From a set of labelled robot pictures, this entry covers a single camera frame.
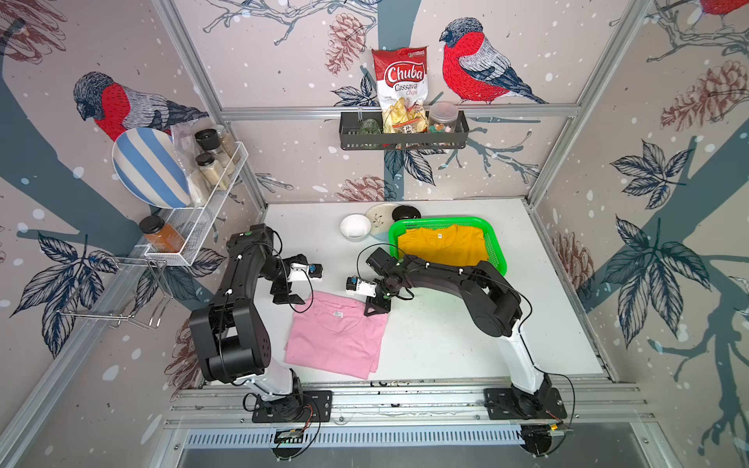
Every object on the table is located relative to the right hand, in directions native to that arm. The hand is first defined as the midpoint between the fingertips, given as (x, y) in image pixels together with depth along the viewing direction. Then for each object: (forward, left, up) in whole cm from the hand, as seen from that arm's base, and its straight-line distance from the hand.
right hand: (368, 307), depth 92 cm
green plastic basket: (+15, -42, +8) cm, 45 cm away
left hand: (+4, +19, +13) cm, 24 cm away
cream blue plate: (+38, -3, +1) cm, 38 cm away
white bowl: (+31, +7, +4) cm, 32 cm away
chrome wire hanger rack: (-10, +41, +36) cm, 56 cm away
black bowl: (+37, -12, +6) cm, 40 cm away
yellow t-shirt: (+23, -29, +4) cm, 37 cm away
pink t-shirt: (-9, +10, +1) cm, 14 cm away
